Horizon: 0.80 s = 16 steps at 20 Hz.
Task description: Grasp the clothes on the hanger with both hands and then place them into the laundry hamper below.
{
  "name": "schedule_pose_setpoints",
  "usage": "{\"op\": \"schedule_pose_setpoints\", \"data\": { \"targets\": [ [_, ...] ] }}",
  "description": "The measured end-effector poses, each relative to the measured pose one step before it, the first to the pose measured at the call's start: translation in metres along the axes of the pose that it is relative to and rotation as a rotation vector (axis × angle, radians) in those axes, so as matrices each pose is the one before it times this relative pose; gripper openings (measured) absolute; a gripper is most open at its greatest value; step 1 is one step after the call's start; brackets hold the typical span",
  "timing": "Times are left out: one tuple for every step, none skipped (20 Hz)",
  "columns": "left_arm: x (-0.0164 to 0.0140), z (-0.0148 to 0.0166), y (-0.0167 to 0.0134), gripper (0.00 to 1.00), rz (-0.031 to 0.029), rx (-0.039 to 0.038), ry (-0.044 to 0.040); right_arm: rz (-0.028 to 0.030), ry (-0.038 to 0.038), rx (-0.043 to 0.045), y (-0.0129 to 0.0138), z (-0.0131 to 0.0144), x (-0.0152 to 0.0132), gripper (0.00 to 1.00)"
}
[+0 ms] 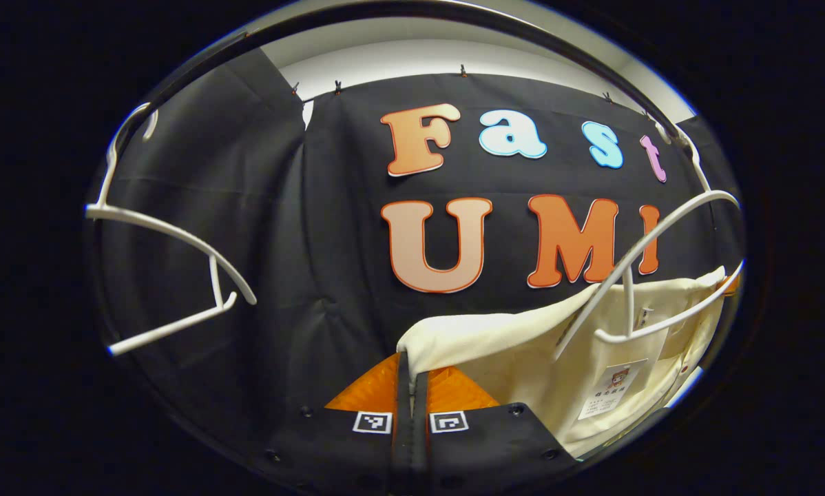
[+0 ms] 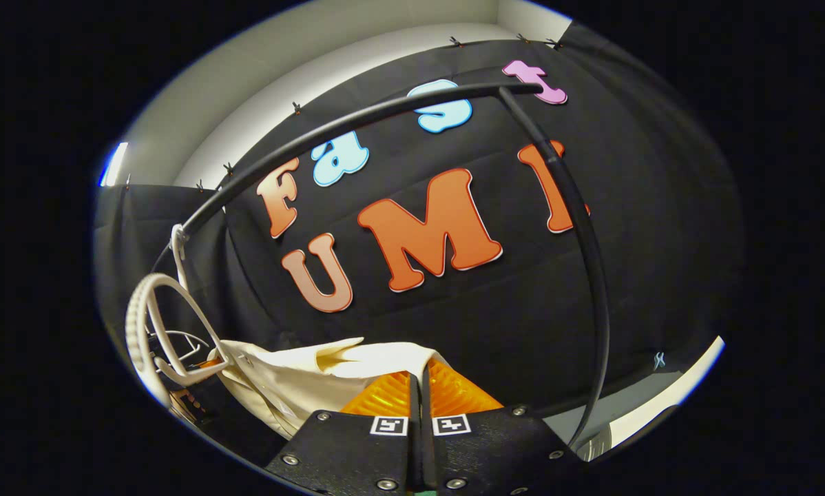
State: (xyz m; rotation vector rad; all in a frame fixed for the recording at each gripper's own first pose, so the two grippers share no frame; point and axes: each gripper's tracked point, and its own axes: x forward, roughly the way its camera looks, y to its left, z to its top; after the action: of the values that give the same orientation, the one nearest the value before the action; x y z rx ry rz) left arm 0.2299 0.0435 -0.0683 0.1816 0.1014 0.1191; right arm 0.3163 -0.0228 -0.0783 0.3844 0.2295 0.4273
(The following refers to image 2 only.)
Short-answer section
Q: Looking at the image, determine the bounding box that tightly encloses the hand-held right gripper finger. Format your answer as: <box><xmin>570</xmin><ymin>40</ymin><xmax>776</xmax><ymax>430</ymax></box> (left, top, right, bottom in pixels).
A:
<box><xmin>421</xmin><ymin>358</ymin><xmax>589</xmax><ymax>496</ymax></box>
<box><xmin>264</xmin><ymin>371</ymin><xmax>424</xmax><ymax>496</ymax></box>

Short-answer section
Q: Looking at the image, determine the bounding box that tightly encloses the white plastic hanger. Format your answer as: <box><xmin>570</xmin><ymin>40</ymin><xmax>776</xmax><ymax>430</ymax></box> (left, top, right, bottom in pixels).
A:
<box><xmin>147</xmin><ymin>329</ymin><xmax>211</xmax><ymax>369</ymax></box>
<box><xmin>125</xmin><ymin>224</ymin><xmax>233</xmax><ymax>388</ymax></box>

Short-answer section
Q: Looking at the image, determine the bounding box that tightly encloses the cream shirt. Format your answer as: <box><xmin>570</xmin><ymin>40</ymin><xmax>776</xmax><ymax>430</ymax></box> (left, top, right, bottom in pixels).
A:
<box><xmin>216</xmin><ymin>336</ymin><xmax>448</xmax><ymax>442</ymax></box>

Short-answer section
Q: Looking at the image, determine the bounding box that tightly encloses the black backdrop cloth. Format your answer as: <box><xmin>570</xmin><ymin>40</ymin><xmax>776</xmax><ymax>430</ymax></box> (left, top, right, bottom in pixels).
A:
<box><xmin>96</xmin><ymin>38</ymin><xmax>744</xmax><ymax>476</ymax></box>

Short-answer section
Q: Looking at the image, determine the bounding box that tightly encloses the ceiling light panel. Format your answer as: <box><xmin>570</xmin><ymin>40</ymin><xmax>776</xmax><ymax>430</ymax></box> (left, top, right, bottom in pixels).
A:
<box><xmin>98</xmin><ymin>141</ymin><xmax>129</xmax><ymax>188</ymax></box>

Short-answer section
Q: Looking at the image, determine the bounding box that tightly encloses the black clothes rail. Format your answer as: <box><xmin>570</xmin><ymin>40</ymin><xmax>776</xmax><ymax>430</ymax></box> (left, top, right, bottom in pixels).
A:
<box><xmin>152</xmin><ymin>81</ymin><xmax>612</xmax><ymax>452</ymax></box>

